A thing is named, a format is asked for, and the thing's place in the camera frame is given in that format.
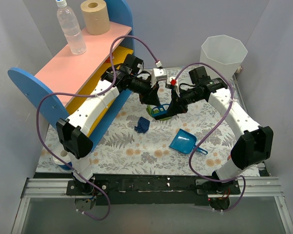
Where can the clear plastic water bottle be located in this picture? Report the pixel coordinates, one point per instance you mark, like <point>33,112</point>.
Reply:
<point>70,27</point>

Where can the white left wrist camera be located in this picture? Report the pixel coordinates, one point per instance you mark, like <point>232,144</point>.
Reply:
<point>157,75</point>

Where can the white octagonal waste bin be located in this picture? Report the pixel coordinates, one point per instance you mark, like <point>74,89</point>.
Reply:
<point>223,53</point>

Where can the aluminium rail frame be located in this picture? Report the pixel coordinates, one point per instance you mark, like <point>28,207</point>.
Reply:
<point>153,204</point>

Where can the floral patterned table mat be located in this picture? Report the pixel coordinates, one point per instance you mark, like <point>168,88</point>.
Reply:
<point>122,150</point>

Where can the blue plastic dustpan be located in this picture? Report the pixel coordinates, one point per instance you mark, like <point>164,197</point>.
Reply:
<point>184,142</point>

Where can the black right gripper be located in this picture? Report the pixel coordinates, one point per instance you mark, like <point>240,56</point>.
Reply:
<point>177,102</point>

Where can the green paper scrap right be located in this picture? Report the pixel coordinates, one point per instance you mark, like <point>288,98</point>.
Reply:
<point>152,111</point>

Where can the blue hand brush black bristles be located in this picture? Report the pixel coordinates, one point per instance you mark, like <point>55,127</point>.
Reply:
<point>162,112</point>

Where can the blue wooden shelf unit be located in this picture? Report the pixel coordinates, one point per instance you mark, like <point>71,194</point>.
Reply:
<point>79,74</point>

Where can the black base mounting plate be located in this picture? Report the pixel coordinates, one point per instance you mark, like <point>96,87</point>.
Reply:
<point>151,189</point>

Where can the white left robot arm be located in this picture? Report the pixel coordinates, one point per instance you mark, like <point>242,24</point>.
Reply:
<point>74,131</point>

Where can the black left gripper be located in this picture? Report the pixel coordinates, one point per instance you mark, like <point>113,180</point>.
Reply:
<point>151,96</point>

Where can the dark blue paper scrap lower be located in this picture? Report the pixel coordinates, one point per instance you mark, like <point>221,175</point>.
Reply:
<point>142,125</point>

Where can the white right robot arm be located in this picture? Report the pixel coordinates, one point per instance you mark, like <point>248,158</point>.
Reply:
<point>253,141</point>

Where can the brown paper roll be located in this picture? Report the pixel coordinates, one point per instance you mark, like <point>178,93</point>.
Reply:
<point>96,16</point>

